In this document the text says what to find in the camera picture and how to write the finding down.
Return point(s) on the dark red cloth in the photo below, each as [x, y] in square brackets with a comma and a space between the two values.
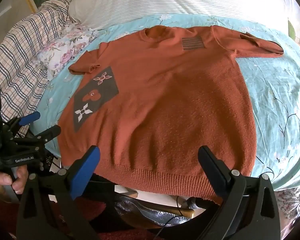
[2, 220]

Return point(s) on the person's left hand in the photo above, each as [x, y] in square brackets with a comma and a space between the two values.
[7, 181]

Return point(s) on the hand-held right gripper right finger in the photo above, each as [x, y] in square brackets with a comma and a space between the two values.
[211, 163]

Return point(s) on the light blue floral bedsheet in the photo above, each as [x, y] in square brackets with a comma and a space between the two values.
[272, 100]

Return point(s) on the silver foil bag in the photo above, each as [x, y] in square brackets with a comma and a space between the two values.
[140, 212]

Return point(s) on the wooden stick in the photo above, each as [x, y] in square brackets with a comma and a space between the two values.
[182, 212]

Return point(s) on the white striped quilt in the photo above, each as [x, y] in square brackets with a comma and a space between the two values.
[164, 0]

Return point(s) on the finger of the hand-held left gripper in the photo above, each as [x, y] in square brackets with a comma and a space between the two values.
[29, 119]
[48, 133]

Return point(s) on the orange knit sweater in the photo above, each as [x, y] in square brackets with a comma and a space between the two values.
[164, 105]

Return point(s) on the floral bed skirt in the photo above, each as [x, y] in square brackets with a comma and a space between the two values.
[289, 205]

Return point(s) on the floral pillow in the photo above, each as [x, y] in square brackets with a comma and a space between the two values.
[62, 52]

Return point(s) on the plaid blanket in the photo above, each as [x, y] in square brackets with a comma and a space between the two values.
[20, 55]

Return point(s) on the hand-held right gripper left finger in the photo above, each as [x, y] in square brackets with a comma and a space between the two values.
[88, 167]

